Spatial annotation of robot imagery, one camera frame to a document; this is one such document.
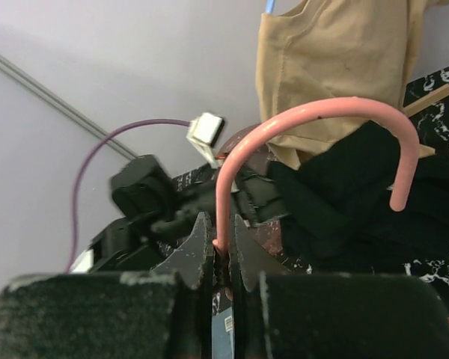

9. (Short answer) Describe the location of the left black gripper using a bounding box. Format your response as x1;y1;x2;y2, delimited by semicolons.
174;164;289;233

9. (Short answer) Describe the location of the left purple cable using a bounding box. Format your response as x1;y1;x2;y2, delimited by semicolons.
65;118;192;272

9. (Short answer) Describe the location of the beige t shirt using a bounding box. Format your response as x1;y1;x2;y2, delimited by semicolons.
254;0;449;169

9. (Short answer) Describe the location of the wooden clothes rack frame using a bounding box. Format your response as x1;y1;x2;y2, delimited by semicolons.
403;84;449;158

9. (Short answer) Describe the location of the black t shirt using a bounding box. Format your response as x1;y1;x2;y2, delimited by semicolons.
267;122;449;271

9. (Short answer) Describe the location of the pink wire hanger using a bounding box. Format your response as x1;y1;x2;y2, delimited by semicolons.
212;96;449;329

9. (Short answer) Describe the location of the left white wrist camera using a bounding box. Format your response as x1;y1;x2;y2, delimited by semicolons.
186;112;226;169

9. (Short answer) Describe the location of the dark blue book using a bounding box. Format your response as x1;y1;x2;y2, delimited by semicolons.
212;292;234;359

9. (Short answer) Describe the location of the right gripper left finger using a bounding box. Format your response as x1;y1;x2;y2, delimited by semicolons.
0;212;213;358

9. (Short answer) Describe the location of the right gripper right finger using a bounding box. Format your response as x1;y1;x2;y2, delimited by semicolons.
230;216;449;358

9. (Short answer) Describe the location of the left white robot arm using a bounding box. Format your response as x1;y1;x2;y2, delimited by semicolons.
71;155;288;273

